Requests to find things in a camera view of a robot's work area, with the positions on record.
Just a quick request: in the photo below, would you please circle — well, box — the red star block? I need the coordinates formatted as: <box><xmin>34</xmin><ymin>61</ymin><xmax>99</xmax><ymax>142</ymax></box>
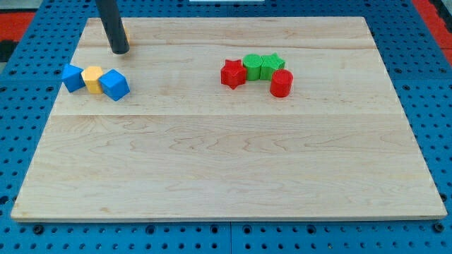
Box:
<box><xmin>220</xmin><ymin>59</ymin><xmax>247</xmax><ymax>90</ymax></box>

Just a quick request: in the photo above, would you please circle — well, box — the wooden board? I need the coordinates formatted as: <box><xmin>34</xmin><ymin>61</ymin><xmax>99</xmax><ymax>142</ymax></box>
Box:
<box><xmin>11</xmin><ymin>17</ymin><xmax>447</xmax><ymax>223</ymax></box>

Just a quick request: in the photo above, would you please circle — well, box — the yellow heart block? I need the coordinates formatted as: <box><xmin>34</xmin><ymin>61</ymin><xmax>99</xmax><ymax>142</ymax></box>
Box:
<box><xmin>123</xmin><ymin>24</ymin><xmax>130</xmax><ymax>45</ymax></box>

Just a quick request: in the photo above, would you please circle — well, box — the green star block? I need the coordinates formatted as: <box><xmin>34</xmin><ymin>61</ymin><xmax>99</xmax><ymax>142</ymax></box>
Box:
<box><xmin>259</xmin><ymin>53</ymin><xmax>285</xmax><ymax>80</ymax></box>

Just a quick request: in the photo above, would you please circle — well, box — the blue cube block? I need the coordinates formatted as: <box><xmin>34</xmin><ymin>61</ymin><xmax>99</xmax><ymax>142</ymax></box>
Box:
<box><xmin>99</xmin><ymin>69</ymin><xmax>130</xmax><ymax>101</ymax></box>

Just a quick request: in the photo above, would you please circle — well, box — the green cylinder block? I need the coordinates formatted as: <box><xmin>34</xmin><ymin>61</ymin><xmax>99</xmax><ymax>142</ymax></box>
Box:
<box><xmin>242</xmin><ymin>54</ymin><xmax>263</xmax><ymax>81</ymax></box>

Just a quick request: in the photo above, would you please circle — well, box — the yellow hexagon block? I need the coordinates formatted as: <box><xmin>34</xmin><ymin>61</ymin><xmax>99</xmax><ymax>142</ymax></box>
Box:
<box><xmin>81</xmin><ymin>66</ymin><xmax>103</xmax><ymax>94</ymax></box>

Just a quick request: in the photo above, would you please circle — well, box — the blue triangle block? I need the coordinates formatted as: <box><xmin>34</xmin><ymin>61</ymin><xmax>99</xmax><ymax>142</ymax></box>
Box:
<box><xmin>61</xmin><ymin>63</ymin><xmax>85</xmax><ymax>92</ymax></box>

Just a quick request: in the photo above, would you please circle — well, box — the red cylinder block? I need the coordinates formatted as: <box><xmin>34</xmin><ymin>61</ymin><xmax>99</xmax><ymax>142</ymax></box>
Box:
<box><xmin>270</xmin><ymin>69</ymin><xmax>294</xmax><ymax>97</ymax></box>

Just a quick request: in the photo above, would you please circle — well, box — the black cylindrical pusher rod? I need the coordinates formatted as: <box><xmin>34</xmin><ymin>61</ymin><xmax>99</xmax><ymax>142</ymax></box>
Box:
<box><xmin>95</xmin><ymin>0</ymin><xmax>129</xmax><ymax>54</ymax></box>

